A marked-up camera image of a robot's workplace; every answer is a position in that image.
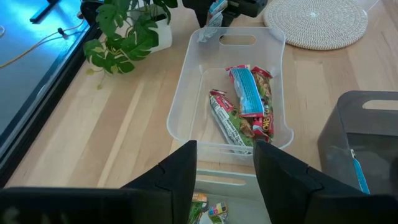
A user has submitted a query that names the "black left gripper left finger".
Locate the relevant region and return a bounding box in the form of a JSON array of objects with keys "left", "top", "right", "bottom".
[{"left": 120, "top": 139, "right": 198, "bottom": 224}]

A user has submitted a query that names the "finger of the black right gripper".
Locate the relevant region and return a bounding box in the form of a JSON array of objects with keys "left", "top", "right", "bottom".
[
  {"left": 193, "top": 6, "right": 210, "bottom": 29},
  {"left": 221, "top": 11, "right": 238, "bottom": 28}
]

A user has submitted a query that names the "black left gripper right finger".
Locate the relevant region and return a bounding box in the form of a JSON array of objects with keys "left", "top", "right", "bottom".
[{"left": 252, "top": 139, "right": 368, "bottom": 224}]

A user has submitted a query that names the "white packet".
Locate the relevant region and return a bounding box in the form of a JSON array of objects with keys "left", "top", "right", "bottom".
[{"left": 198, "top": 0, "right": 229, "bottom": 44}]

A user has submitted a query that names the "white red snack bag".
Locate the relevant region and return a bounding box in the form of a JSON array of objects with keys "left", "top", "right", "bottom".
[{"left": 250, "top": 66, "right": 275, "bottom": 144}]

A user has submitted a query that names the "green granola bar white label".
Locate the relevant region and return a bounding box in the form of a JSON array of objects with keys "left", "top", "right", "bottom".
[{"left": 208, "top": 89, "right": 256, "bottom": 156}]

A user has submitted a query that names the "red and blue granola bar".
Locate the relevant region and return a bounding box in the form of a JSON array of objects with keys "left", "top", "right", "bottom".
[{"left": 226, "top": 64, "right": 266, "bottom": 118}]

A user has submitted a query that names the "blue purple Quaker granola bar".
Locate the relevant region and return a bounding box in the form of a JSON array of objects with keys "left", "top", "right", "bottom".
[{"left": 350, "top": 148, "right": 371, "bottom": 195}]

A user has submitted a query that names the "orange green granola bar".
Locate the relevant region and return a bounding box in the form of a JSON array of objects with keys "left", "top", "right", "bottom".
[{"left": 187, "top": 192, "right": 209, "bottom": 224}]

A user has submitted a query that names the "white plant pot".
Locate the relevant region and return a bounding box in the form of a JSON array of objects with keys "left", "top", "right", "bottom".
[{"left": 130, "top": 9, "right": 174, "bottom": 54}]

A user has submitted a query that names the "white translucent plastic bin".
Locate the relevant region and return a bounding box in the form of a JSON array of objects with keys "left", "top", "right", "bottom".
[{"left": 193, "top": 169, "right": 272, "bottom": 224}]

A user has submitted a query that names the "round woven white mat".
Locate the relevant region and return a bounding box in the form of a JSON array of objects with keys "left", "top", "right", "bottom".
[{"left": 262, "top": 0, "right": 369, "bottom": 51}]

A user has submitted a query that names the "clear plastic bin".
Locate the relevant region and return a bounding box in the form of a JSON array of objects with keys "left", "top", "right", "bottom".
[{"left": 166, "top": 26, "right": 295, "bottom": 166}]

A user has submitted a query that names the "grey translucent plastic bin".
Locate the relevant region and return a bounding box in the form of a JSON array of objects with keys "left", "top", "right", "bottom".
[{"left": 317, "top": 90, "right": 398, "bottom": 196}]

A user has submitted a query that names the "green leafy plant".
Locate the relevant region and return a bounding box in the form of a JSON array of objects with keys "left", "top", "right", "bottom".
[{"left": 82, "top": 0, "right": 178, "bottom": 91}]

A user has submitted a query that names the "black stand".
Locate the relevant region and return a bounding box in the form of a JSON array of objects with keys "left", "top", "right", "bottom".
[{"left": 29, "top": 0, "right": 60, "bottom": 23}]

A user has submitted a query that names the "yellow cable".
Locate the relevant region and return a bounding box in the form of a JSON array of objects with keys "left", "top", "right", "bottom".
[{"left": 0, "top": 18, "right": 85, "bottom": 70}]

